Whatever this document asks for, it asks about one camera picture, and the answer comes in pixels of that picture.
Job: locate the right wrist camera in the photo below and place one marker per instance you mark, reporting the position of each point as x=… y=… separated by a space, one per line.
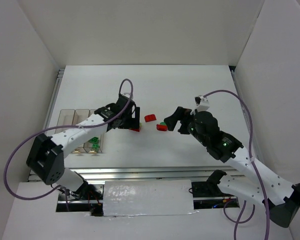
x=202 y=103

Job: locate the clear container middle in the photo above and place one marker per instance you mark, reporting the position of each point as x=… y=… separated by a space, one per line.
x=79 y=116

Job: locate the red and lime lego stack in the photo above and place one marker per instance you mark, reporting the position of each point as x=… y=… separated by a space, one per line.
x=137 y=129

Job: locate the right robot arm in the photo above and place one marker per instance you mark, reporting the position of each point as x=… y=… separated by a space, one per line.
x=267 y=188

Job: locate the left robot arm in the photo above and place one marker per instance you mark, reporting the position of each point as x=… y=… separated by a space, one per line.
x=48 y=153

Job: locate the small green lego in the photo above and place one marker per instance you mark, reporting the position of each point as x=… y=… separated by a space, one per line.
x=95 y=147

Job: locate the aluminium rail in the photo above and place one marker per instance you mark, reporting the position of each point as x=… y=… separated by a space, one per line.
x=152 y=173

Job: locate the red and green round lego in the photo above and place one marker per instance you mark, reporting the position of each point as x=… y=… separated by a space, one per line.
x=162 y=127

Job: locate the clear container right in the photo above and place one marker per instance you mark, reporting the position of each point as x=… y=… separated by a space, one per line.
x=88 y=145

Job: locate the clear container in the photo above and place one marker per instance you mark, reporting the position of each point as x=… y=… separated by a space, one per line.
x=79 y=116
x=65 y=117
x=88 y=145

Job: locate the clear container left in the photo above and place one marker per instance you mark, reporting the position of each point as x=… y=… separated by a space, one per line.
x=65 y=117

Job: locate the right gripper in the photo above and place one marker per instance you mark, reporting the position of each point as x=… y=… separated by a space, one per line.
x=182 y=122

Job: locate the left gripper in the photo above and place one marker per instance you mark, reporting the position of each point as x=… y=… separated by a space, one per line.
x=136 y=117

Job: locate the red curved lego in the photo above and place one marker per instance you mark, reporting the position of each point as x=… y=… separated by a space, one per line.
x=150 y=118

